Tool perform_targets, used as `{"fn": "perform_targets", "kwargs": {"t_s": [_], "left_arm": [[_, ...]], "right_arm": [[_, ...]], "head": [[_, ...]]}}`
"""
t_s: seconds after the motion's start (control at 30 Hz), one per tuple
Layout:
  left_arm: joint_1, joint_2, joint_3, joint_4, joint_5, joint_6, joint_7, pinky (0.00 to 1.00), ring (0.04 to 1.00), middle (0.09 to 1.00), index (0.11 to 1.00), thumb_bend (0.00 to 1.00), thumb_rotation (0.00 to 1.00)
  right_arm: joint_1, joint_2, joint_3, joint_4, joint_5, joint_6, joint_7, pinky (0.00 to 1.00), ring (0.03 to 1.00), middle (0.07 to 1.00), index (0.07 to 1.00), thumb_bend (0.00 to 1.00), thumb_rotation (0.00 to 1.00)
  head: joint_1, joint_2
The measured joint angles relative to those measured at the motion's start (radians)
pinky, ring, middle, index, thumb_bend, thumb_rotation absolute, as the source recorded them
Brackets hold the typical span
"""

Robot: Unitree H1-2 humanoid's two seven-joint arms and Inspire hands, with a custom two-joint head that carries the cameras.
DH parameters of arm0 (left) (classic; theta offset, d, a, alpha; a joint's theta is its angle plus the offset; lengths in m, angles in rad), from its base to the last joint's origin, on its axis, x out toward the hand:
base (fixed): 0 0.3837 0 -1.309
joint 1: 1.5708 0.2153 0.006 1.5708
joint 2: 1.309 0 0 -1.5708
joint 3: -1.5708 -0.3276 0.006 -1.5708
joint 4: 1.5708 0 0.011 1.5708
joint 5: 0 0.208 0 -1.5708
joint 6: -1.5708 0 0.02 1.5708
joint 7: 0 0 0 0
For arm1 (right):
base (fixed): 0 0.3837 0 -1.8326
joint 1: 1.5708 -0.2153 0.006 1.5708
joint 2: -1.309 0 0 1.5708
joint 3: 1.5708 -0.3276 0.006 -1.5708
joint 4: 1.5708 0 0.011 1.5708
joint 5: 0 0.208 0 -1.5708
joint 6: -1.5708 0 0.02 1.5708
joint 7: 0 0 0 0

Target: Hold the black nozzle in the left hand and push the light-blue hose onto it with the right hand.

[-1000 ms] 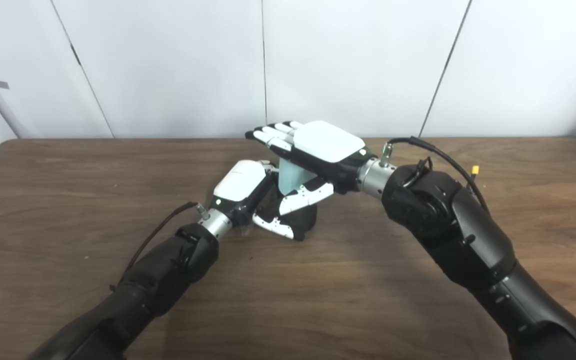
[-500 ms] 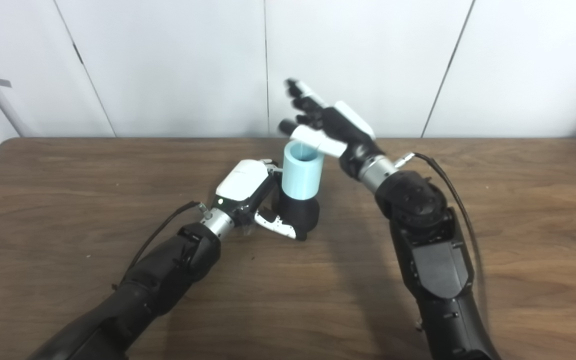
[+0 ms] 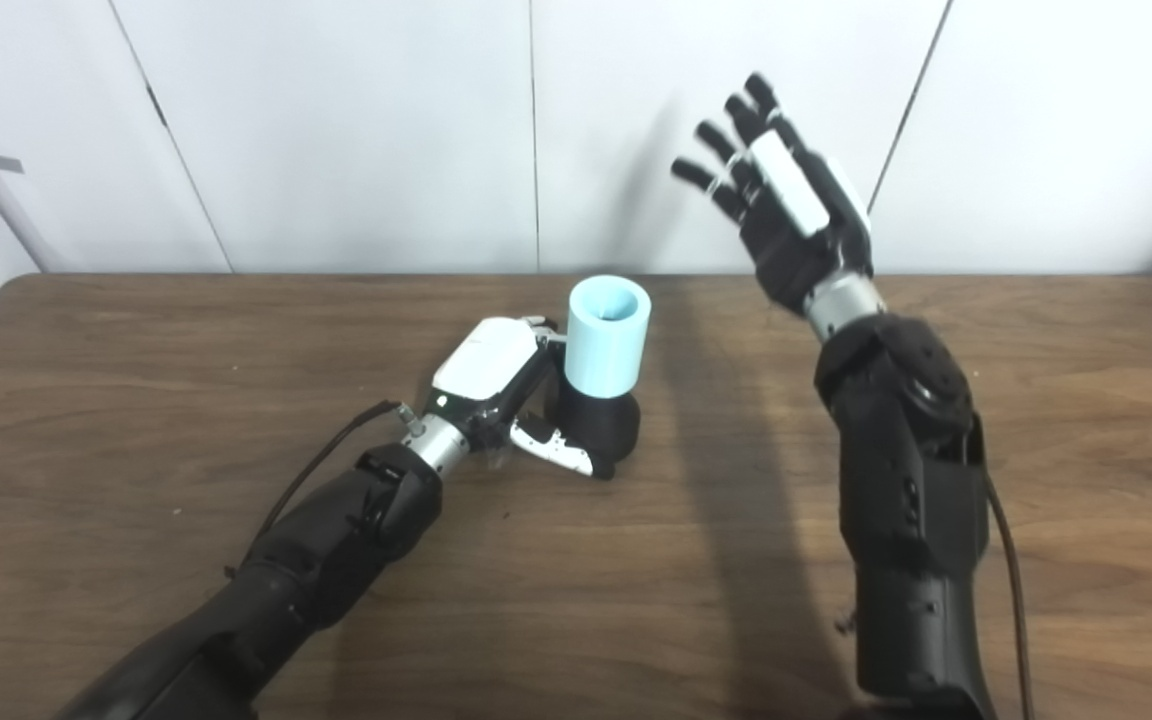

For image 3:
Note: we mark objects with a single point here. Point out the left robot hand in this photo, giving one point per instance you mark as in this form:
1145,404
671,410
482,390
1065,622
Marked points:
486,360

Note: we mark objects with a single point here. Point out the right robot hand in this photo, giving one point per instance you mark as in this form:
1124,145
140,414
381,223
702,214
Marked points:
801,240

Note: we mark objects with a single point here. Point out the black nozzle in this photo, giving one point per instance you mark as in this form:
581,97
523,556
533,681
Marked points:
601,425

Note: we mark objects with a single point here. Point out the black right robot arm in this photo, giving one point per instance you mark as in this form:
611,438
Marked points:
906,480

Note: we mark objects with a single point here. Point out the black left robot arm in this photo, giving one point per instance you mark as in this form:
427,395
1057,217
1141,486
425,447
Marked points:
316,560

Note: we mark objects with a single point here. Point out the grey wall label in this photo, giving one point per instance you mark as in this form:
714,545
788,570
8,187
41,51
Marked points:
7,164

